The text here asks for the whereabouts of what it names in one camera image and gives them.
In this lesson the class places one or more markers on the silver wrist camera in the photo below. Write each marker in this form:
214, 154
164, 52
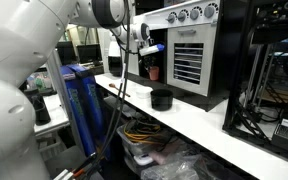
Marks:
149, 50

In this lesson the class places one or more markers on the white bowl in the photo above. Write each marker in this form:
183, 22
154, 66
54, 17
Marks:
144, 92

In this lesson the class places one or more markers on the pink soft item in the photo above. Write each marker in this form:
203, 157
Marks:
164, 155

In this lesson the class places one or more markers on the colourful printed box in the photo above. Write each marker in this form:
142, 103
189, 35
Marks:
40, 80

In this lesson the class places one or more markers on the orange plastic cup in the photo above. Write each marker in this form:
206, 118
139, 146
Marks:
154, 74

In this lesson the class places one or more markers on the clear plastic storage bin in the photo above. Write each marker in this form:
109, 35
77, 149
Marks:
134, 146

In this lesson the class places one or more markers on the metal clamp with orange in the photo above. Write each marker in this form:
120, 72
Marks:
67, 174

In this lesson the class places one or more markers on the black electronics box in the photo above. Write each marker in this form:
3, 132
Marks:
287, 133

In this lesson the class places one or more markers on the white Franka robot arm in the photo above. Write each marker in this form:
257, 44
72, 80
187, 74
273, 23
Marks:
17, 50

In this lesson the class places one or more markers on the black tapered container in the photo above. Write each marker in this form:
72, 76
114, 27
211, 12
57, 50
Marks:
39, 106

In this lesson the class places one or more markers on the aluminium support pole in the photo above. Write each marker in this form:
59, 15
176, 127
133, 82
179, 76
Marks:
59, 86

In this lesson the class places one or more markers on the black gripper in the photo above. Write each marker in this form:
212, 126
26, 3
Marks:
148, 60

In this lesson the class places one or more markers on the toy oven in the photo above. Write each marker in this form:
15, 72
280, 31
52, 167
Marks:
157, 20

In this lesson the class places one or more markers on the black computer monitor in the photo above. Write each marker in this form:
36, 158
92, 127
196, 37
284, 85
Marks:
89, 53
66, 53

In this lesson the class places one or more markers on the white toy oven door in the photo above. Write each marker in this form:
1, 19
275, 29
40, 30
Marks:
210, 66

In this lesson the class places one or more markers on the black mug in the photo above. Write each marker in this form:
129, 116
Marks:
161, 100

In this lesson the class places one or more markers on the wooden spoon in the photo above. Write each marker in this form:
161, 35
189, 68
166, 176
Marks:
112, 85

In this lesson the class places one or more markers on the clear plastic bag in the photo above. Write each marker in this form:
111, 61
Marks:
174, 170

